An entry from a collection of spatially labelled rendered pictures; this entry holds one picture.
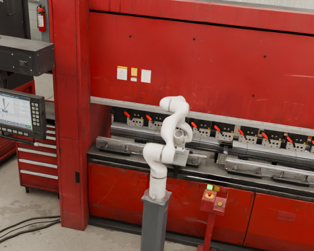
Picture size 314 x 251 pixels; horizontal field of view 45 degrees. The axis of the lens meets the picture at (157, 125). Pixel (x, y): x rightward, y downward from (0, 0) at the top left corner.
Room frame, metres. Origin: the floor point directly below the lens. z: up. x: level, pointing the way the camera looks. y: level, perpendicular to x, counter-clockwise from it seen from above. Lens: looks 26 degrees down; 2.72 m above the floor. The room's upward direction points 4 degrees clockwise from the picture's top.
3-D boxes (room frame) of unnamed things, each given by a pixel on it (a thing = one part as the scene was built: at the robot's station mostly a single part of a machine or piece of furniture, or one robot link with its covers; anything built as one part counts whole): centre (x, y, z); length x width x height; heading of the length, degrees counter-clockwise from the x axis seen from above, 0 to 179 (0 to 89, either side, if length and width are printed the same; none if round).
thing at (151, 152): (2.30, -0.01, 1.30); 0.19 x 0.12 x 0.24; 74
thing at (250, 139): (2.92, -0.79, 1.26); 0.15 x 0.09 x 0.17; 80
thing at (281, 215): (2.69, -1.21, 0.59); 0.15 x 0.02 x 0.07; 80
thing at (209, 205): (2.63, -0.54, 0.75); 0.20 x 0.16 x 0.18; 75
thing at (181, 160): (2.88, -0.20, 1.00); 0.26 x 0.18 x 0.01; 170
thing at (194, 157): (3.01, -0.28, 0.92); 0.39 x 0.06 x 0.10; 80
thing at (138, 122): (3.10, 0.19, 1.26); 0.15 x 0.09 x 0.17; 80
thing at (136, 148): (3.12, 0.31, 0.92); 0.50 x 0.06 x 0.10; 80
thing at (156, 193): (2.29, -0.04, 1.09); 0.19 x 0.19 x 0.18
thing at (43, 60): (2.76, 1.10, 1.53); 0.51 x 0.25 x 0.85; 74
